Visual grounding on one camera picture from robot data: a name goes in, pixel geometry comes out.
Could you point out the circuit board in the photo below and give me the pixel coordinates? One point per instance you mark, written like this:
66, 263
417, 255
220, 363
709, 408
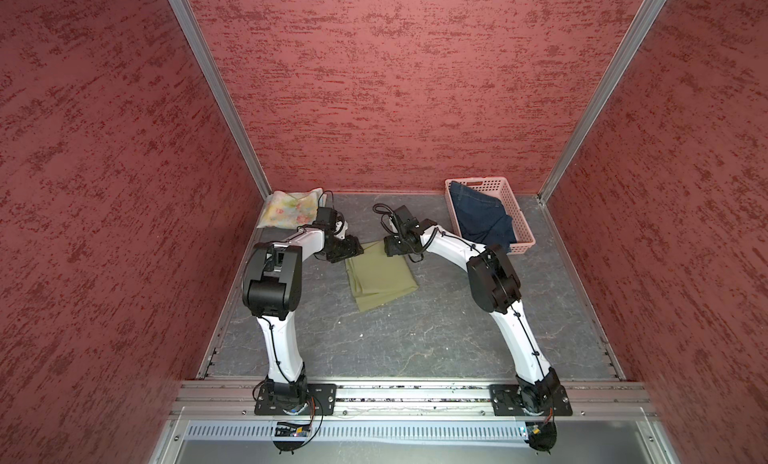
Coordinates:
540, 430
293, 430

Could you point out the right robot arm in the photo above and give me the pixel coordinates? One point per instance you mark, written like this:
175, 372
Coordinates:
495, 288

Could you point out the olive green skirt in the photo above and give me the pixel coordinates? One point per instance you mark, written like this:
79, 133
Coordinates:
376, 279

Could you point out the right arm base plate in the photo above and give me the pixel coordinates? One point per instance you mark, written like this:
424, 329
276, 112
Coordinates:
526, 401

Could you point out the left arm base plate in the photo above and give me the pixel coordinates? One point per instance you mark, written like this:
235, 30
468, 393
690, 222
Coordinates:
277, 399

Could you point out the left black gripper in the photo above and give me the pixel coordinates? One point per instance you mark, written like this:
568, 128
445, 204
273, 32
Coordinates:
352, 245

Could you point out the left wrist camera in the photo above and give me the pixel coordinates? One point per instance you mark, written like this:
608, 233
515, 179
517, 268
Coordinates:
330, 220

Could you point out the right circuit board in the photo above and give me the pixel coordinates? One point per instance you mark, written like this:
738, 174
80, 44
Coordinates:
540, 430

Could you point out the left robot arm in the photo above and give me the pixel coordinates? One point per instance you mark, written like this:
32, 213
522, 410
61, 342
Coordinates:
272, 290

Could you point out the pink plastic basket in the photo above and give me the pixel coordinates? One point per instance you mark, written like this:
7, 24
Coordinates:
497, 187

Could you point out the aluminium front rail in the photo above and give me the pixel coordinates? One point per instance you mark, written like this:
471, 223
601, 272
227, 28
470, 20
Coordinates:
418, 399

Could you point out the floral pastel skirt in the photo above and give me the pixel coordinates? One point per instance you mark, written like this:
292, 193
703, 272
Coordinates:
290, 210

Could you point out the blue denim skirt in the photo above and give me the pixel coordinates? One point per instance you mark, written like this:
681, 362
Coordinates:
481, 218

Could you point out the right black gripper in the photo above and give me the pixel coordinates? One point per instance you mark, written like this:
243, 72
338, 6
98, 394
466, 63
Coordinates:
391, 246

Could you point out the right corner aluminium post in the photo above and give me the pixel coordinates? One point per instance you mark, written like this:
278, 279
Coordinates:
631, 42

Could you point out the left corner aluminium post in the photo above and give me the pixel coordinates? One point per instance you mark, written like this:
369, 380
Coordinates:
193, 34

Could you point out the left circuit board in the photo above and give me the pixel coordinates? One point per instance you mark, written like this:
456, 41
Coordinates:
293, 430

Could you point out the corner aluminium post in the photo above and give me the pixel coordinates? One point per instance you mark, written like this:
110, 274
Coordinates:
193, 34
631, 42

